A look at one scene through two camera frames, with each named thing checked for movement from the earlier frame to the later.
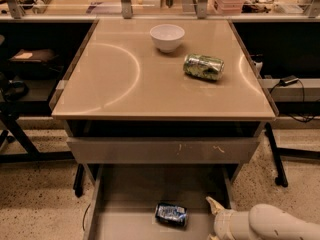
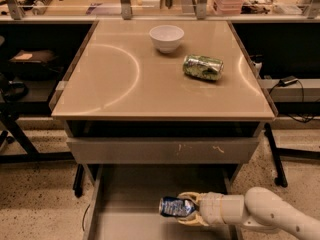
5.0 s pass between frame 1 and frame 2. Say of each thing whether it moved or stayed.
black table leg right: stayed
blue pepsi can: moved
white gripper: moved
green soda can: stayed
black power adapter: stayed
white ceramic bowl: stayed
